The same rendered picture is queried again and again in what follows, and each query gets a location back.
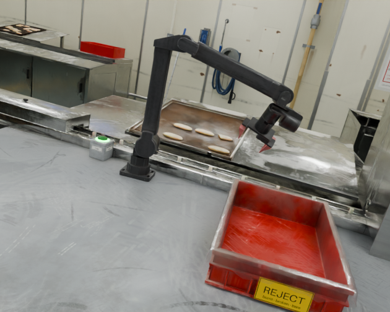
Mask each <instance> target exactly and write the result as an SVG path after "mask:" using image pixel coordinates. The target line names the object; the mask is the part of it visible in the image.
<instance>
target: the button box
mask: <svg viewBox="0 0 390 312"><path fill-rule="evenodd" d="M113 146H114V140H111V139H110V141H108V142H100V141H97V140H96V139H95V138H94V139H91V140H90V150H89V157H92V158H95V159H97V160H101V161H105V160H107V159H109V158H111V157H115V150H113Z"/></svg>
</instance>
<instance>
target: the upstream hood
mask: <svg viewBox="0 0 390 312"><path fill-rule="evenodd" d="M0 113H4V114H7V115H10V116H14V117H16V118H20V119H24V120H26V121H30V122H33V123H37V124H40V125H43V126H46V127H49V128H53V129H57V130H59V131H63V132H68V131H72V130H74V126H77V125H78V126H82V127H85V128H89V124H90V115H91V114H89V113H85V112H82V111H78V110H74V109H72V108H68V107H65V106H61V105H57V104H54V103H50V102H46V101H43V100H39V99H36V98H32V97H28V96H26V95H22V94H19V93H15V92H11V91H8V90H4V89H0Z"/></svg>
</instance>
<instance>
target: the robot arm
mask: <svg viewBox="0 0 390 312"><path fill-rule="evenodd" d="M153 46H154V47H155V48H154V60H153V64H152V71H151V75H150V83H149V90H148V94H147V102H146V106H145V114H144V120H143V123H142V129H141V133H142V135H141V137H140V138H138V140H137V141H136V143H135V146H134V148H133V153H131V159H130V160H129V161H128V163H127V165H125V166H124V167H123V168H122V169H120V171H119V174H120V175H122V176H127V177H130V178H134V179H137V180H141V181H146V182H149V181H150V180H151V179H152V178H153V177H154V176H155V171H154V170H150V163H149V157H151V156H153V154H157V153H158V152H157V151H159V150H160V148H159V147H158V146H159V144H160V138H159V136H158V134H157V133H158V129H159V122H160V115H161V111H162V105H163V98H164V94H165V87H166V83H167V77H168V70H169V66H170V60H171V55H172V51H177V52H181V53H189V54H190V55H191V57H192V58H194V59H196V60H198V61H200V62H202V63H204V64H206V65H208V66H210V67H212V68H214V69H216V70H218V71H220V72H222V73H224V74H226V75H228V76H230V77H232V78H234V79H236V80H238V81H240V82H241V83H243V84H245V85H247V86H249V87H251V88H253V89H255V90H257V91H259V92H261V93H263V94H264V95H266V96H268V97H270V98H271V99H272V101H273V102H274V103H270V104H269V106H268V107H267V108H266V110H265V111H264V113H263V114H262V115H261V117H260V118H259V119H256V118H255V117H252V118H251V119H249V118H245V120H244V121H243V122H242V124H241V126H240V127H239V136H238V139H239V138H240V136H241V135H242V133H243V132H244V130H245V129H246V128H249V129H250V130H252V131H254V132H255V133H256V134H257V136H256V138H257V139H259V140H260V141H261V142H263V143H265V144H264V146H263V147H262V149H261V150H260V151H259V153H260V152H262V151H264V150H269V149H271V148H272V147H273V145H274V143H275V140H276V138H275V137H273V135H274V134H275V131H274V130H273V129H271V128H272V127H273V126H274V125H275V123H276V122H277V121H278V119H279V126H281V127H283V128H285V129H287V130H289V131H291V132H295V131H296V130H297V129H298V128H299V126H300V124H301V121H302V119H303V117H302V115H301V114H299V113H298V112H296V111H295V110H293V109H292V108H290V107H288V106H286V105H287V104H289V103H290V102H291V101H292V100H293V98H294V93H293V91H292V90H291V89H290V88H288V87H287V86H285V85H284V84H281V83H280V82H277V81H275V80H273V79H271V78H269V77H267V76H265V75H264V74H261V73H260V72H258V71H255V70H254V69H251V68H250V67H248V66H246V65H244V64H242V63H240V62H238V61H236V60H234V59H232V58H231V57H229V56H227V55H225V54H223V53H221V52H219V51H217V50H215V49H213V48H212V47H209V46H207V45H205V44H204V43H202V42H200V41H198V42H195V41H194V40H193V38H192V37H191V36H189V35H174V36H170V37H165V38H159V39H155V40H154V45H153Z"/></svg>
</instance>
